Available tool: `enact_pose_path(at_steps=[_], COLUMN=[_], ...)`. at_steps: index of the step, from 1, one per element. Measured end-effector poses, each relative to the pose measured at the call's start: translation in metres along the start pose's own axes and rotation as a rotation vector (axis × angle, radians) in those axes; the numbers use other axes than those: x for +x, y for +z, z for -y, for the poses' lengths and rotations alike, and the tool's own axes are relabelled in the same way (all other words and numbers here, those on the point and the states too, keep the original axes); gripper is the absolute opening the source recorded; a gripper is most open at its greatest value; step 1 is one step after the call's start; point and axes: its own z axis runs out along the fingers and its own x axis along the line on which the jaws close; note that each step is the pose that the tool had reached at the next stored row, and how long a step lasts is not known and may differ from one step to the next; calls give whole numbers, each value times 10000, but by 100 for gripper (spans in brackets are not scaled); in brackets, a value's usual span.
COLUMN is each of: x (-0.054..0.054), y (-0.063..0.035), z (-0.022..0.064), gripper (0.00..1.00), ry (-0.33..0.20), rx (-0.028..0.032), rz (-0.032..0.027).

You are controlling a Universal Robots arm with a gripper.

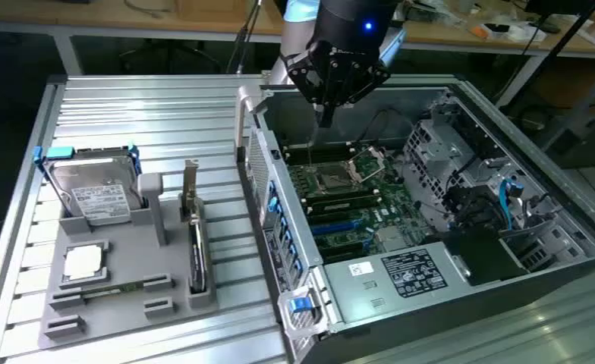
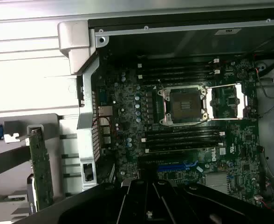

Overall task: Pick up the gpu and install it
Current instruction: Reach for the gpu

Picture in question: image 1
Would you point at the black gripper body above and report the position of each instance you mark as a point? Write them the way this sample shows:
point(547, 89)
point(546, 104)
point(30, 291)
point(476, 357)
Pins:
point(349, 34)

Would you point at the black graphics card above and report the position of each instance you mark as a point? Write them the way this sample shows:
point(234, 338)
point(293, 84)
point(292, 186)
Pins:
point(198, 258)

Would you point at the thin locking lever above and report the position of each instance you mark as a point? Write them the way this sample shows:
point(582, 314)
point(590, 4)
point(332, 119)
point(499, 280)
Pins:
point(309, 151)

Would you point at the metal socket cover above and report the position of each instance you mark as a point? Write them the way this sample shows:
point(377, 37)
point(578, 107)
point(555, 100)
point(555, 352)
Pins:
point(367, 163)

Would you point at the CPU socket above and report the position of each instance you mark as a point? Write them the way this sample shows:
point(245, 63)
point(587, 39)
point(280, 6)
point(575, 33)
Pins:
point(333, 177)

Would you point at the dark office chair base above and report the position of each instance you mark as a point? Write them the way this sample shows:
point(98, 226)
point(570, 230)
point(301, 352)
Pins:
point(176, 47)

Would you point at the blue slot latch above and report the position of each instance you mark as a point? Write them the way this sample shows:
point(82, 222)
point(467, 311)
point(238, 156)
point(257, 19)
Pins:
point(277, 206)
point(282, 223)
point(288, 239)
point(272, 189)

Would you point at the green motherboard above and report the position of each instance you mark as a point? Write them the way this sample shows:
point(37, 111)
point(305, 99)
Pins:
point(393, 204)

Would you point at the open grey PC case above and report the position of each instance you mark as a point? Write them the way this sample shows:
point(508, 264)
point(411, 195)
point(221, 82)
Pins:
point(529, 159)

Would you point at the blue expansion slot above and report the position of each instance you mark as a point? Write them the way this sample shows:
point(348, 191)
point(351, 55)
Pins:
point(335, 227)

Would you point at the grey chipset heatsink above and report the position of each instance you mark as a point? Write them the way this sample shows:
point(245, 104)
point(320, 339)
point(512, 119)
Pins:
point(389, 239)

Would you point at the black stand pole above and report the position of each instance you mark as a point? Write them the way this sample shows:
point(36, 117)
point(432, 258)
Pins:
point(571, 32)

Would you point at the black expansion slot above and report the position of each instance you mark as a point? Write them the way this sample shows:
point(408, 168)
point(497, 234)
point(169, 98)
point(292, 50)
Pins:
point(345, 252)

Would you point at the black equipment box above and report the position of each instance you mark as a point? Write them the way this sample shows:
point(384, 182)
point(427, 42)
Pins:
point(591, 148)

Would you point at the hard disk with blue carrier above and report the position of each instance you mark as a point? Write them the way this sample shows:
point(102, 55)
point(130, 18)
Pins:
point(94, 186)

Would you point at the black plastic shroud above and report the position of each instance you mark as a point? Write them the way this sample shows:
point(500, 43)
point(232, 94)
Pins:
point(479, 258)

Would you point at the grey power supply unit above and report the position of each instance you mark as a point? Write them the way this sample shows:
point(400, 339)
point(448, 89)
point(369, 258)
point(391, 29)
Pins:
point(408, 277)

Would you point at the blue case latch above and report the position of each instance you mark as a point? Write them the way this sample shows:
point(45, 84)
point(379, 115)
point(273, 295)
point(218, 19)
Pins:
point(297, 305)

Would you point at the grey parts rack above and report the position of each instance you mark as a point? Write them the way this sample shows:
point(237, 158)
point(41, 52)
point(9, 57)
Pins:
point(125, 261)

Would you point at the silver CPU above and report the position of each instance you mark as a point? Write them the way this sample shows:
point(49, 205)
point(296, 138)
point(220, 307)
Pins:
point(81, 263)

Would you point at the green RAM stick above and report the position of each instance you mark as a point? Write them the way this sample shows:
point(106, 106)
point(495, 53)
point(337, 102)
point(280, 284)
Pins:
point(114, 290)

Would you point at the wooden desk with white frame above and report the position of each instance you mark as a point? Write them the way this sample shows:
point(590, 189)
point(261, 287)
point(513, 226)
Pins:
point(100, 19)

